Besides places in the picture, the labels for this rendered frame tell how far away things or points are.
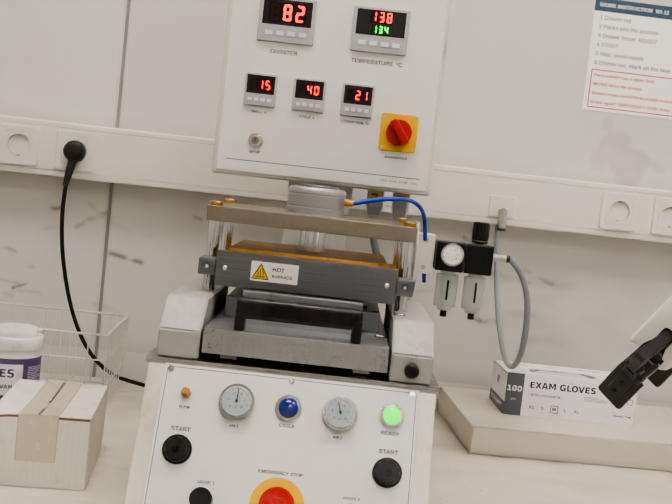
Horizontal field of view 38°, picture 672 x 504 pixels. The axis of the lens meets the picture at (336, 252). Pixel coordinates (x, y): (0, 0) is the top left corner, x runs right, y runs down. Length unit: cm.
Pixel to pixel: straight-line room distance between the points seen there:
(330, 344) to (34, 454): 38
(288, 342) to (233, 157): 41
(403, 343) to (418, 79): 46
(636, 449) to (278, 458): 72
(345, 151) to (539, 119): 55
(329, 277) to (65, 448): 38
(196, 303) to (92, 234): 69
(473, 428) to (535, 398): 17
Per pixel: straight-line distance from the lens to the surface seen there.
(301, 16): 146
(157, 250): 183
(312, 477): 112
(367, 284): 122
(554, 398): 171
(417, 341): 116
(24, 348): 144
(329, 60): 146
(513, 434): 160
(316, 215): 127
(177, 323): 116
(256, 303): 114
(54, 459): 124
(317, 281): 122
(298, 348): 114
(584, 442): 164
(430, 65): 146
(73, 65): 186
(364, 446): 113
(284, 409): 113
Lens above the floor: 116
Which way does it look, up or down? 4 degrees down
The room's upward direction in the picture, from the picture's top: 6 degrees clockwise
